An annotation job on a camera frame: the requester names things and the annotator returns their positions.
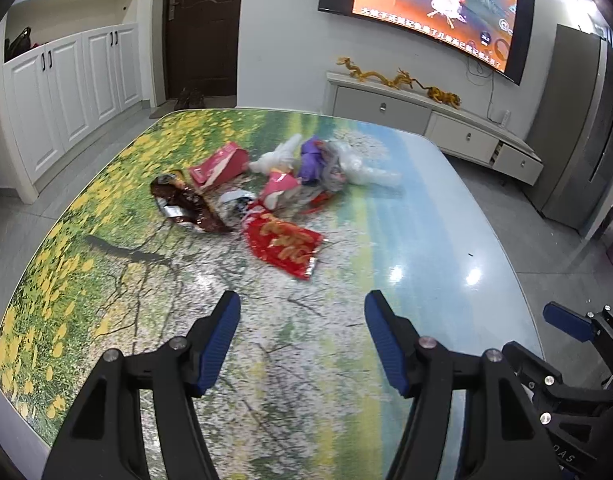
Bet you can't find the silver foil wrapper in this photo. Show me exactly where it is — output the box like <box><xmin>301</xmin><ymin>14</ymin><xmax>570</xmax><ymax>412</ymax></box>
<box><xmin>220</xmin><ymin>189</ymin><xmax>260</xmax><ymax>211</ymax></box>

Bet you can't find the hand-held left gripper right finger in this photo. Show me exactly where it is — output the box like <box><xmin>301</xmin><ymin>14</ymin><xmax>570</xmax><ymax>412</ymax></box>
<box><xmin>363</xmin><ymin>290</ymin><xmax>562</xmax><ymax>480</ymax></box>

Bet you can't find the golden tiger figurine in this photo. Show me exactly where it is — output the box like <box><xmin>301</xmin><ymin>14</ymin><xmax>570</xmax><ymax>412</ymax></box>
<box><xmin>426</xmin><ymin>87</ymin><xmax>462</xmax><ymax>109</ymax></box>

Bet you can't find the pink paper box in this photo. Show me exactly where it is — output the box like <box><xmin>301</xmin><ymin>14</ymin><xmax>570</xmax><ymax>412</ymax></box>
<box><xmin>189</xmin><ymin>141</ymin><xmax>250</xmax><ymax>190</ymax></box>

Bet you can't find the television cable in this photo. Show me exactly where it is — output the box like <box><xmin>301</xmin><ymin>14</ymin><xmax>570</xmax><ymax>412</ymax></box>
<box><xmin>466</xmin><ymin>55</ymin><xmax>493</xmax><ymax>86</ymax></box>

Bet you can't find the red snack packet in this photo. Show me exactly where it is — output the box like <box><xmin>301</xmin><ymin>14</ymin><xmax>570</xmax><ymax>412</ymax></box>
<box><xmin>241</xmin><ymin>205</ymin><xmax>323</xmax><ymax>281</ymax></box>

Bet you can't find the white television cabinet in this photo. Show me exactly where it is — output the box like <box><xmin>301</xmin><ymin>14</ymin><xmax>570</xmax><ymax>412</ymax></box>
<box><xmin>323</xmin><ymin>71</ymin><xmax>544</xmax><ymax>186</ymax></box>

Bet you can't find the purple packet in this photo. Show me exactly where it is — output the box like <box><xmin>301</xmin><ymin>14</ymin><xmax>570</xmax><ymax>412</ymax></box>
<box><xmin>299</xmin><ymin>136</ymin><xmax>332</xmax><ymax>183</ymax></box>

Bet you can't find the clear plastic bag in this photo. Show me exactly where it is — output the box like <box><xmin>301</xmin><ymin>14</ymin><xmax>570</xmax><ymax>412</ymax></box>
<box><xmin>326</xmin><ymin>139</ymin><xmax>402</xmax><ymax>191</ymax></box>

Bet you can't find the long golden dragon figurine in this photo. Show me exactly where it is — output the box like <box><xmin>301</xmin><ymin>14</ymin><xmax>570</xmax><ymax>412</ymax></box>
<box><xmin>336</xmin><ymin>56</ymin><xmax>389</xmax><ymax>89</ymax></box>

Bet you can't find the grey refrigerator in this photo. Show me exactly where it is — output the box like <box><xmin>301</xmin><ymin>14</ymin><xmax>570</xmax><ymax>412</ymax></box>
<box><xmin>529</xmin><ymin>24</ymin><xmax>613</xmax><ymax>238</ymax></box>

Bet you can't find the white built-in cabinet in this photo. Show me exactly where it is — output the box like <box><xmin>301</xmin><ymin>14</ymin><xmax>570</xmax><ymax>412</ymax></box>
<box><xmin>1</xmin><ymin>0</ymin><xmax>154</xmax><ymax>204</ymax></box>

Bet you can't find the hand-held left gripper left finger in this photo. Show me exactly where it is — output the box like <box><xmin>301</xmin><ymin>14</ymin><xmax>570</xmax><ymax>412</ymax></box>
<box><xmin>41</xmin><ymin>290</ymin><xmax>242</xmax><ymax>480</ymax></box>

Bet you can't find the dark brown entrance door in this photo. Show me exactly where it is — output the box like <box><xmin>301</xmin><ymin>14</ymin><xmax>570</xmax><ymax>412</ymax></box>
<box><xmin>165</xmin><ymin>0</ymin><xmax>247</xmax><ymax>98</ymax></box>

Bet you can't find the white plastic bag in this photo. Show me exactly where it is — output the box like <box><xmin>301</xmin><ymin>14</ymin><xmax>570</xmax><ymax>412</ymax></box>
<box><xmin>249</xmin><ymin>134</ymin><xmax>304</xmax><ymax>176</ymax></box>

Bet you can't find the short golden dragon figurine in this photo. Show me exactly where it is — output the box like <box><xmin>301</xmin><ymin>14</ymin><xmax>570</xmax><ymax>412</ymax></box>
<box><xmin>386</xmin><ymin>67</ymin><xmax>427</xmax><ymax>92</ymax></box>

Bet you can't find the dark handbag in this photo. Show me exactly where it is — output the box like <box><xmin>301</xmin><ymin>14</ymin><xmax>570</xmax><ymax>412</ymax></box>
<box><xmin>5</xmin><ymin>27</ymin><xmax>32</xmax><ymax>61</ymax></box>

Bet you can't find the small pink packet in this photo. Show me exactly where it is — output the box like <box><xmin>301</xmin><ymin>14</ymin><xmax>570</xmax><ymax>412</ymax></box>
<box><xmin>260</xmin><ymin>170</ymin><xmax>300</xmax><ymax>209</ymax></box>

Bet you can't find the brown foil wrapper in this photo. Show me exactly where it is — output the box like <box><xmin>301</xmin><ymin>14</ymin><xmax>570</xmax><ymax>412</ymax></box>
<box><xmin>150</xmin><ymin>172</ymin><xmax>234</xmax><ymax>234</ymax></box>

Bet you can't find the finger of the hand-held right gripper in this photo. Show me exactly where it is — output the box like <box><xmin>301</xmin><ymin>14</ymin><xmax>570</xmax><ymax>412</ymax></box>
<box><xmin>543</xmin><ymin>301</ymin><xmax>613</xmax><ymax>391</ymax></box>
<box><xmin>501</xmin><ymin>341</ymin><xmax>613</xmax><ymax>416</ymax></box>

